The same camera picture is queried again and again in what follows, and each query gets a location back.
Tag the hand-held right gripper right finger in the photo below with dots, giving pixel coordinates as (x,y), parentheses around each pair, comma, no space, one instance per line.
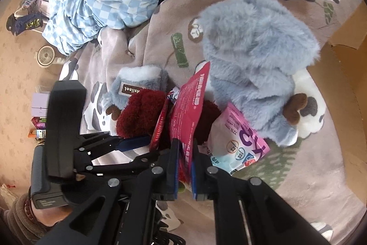
(194,176)

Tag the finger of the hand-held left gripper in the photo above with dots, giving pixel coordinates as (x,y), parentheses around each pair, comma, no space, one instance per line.
(134,144)
(149,159)

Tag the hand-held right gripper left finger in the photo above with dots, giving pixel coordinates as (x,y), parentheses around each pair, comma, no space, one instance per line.
(174,173)

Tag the red packaging card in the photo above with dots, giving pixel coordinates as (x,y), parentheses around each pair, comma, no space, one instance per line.
(159,127)

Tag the dark red fuzzy sock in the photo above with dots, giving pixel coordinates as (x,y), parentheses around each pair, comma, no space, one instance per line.
(140,113)

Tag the red snack packet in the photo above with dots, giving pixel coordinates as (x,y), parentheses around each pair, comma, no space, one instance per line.
(189,107)

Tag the blue fluffy slipper with label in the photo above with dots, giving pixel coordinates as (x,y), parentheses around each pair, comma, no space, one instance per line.
(137,78)

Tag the blue furry slipper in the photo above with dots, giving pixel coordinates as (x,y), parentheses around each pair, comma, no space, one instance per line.
(252,55)

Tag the brown cardboard box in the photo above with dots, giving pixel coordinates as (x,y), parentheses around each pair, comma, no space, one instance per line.
(352,118)

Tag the person's left hand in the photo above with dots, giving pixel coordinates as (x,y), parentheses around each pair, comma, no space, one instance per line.
(48,215)

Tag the pink snack packet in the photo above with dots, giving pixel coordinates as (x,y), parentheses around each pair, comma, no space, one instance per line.
(238,144)

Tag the white desk fan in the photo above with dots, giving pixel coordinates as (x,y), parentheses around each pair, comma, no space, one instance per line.
(47,57)

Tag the panda printed blanket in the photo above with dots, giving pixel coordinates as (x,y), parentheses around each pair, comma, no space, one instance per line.
(149,41)

